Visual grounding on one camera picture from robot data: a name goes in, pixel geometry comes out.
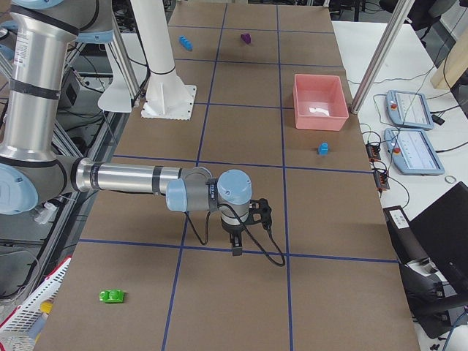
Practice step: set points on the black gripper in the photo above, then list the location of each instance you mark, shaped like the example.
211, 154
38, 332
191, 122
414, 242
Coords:
232, 230

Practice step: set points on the far teach pendant tablet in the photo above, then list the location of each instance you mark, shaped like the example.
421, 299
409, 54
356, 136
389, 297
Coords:
408, 109

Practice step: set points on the purple toy block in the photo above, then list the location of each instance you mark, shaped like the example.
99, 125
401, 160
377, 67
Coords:
246, 37

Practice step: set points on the teach pendant tablet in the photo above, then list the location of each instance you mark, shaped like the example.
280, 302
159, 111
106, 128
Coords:
412, 153
408, 109

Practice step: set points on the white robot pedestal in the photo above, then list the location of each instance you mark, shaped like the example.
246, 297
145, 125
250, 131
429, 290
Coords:
167, 96

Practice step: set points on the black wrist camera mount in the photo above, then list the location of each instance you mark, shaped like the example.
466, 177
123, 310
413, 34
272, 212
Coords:
260, 213

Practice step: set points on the near teach pendant tablet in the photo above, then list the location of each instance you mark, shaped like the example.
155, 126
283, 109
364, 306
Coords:
412, 153

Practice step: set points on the aluminium frame post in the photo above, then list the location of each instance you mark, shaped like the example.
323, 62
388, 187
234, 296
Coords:
388, 37

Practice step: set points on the white plastic basket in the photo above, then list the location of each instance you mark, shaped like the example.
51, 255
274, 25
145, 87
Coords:
22, 328

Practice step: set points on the long blue toy block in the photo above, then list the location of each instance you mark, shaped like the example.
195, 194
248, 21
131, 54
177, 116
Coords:
185, 43

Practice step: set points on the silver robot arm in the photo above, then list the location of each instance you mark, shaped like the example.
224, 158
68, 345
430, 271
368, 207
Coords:
32, 174

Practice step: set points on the small blue toy block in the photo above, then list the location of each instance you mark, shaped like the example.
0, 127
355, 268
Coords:
323, 149

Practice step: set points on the pink plastic box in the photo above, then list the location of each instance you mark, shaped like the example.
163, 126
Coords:
319, 102

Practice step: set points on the green toy block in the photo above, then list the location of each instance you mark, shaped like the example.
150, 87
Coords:
112, 296

